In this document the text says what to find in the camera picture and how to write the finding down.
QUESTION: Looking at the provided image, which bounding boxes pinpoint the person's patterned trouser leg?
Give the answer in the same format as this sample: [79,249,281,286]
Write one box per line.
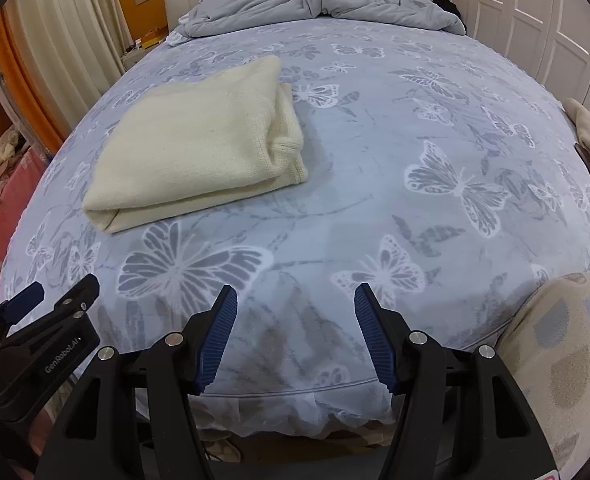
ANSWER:
[497,272,590,480]

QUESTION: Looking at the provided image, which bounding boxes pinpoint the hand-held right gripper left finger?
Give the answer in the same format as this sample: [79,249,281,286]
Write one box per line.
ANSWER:
[35,285,238,480]

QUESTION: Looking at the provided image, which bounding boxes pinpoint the bed with butterfly print sheet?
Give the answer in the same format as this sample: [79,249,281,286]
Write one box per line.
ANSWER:
[0,15,590,441]

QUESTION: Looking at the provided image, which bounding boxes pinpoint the white wardrobe doors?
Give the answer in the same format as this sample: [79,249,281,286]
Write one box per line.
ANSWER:
[447,0,590,111]

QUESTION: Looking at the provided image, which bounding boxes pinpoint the black cloth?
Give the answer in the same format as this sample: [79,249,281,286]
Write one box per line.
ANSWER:
[432,0,468,31]

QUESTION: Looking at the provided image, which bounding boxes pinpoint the crumpled beige cloth pile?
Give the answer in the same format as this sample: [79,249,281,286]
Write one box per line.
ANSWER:
[0,127,31,171]

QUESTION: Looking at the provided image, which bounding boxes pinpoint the grey duvet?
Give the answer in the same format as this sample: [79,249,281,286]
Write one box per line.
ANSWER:
[167,0,468,43]

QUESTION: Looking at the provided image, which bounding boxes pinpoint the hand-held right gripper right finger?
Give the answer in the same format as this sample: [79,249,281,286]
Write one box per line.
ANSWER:
[353,282,550,480]

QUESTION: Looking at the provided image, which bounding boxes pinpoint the pink floral blanket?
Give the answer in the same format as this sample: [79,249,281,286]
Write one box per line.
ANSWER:
[0,147,51,321]

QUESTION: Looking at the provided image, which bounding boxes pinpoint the orange curtain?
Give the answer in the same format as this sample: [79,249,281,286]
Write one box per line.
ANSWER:
[0,15,51,161]

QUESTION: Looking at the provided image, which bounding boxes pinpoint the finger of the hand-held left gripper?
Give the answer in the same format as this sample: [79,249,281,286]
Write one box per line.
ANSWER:
[0,274,101,352]
[0,281,45,328]

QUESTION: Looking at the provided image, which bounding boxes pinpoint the cluttered bedside table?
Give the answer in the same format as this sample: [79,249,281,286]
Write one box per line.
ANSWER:
[122,30,168,68]

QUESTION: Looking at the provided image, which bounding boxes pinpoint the cream knit cardigan sweater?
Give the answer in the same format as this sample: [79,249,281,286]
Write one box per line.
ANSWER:
[82,55,309,234]

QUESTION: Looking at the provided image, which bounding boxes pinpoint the cream curtain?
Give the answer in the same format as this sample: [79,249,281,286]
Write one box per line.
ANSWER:
[5,0,126,151]

